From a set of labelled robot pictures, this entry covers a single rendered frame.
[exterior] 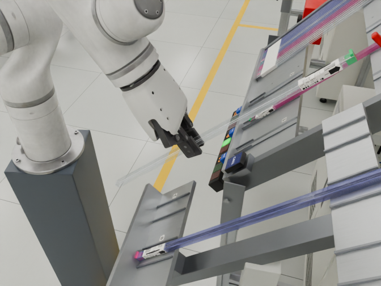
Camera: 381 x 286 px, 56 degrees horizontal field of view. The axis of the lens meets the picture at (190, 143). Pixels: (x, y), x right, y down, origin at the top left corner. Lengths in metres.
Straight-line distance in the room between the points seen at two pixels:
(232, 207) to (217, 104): 1.52
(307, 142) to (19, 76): 0.63
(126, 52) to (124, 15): 0.08
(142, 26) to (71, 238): 0.87
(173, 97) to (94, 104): 1.86
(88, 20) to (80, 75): 2.25
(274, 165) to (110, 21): 0.50
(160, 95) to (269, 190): 1.35
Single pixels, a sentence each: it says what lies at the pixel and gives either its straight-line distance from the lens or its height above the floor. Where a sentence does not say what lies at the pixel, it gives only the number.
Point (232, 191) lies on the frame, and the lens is 0.84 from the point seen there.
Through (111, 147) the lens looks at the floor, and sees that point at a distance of 2.07.
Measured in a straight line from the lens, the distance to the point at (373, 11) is 1.07.
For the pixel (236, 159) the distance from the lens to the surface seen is 0.82.
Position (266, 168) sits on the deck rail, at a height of 0.79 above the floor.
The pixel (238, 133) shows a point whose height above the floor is 0.73.
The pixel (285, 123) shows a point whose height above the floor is 0.84.
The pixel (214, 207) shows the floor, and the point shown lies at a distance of 1.74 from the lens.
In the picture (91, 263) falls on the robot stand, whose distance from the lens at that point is 1.32.
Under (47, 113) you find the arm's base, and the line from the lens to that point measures 0.92.
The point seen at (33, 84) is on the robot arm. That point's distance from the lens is 0.87.
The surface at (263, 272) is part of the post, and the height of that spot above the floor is 0.81.
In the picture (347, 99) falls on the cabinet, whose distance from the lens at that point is 1.43.
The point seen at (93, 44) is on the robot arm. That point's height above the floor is 1.14.
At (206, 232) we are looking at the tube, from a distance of 0.63.
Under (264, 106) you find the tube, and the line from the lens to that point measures 0.55.
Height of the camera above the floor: 1.37
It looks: 42 degrees down
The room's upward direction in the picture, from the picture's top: straight up
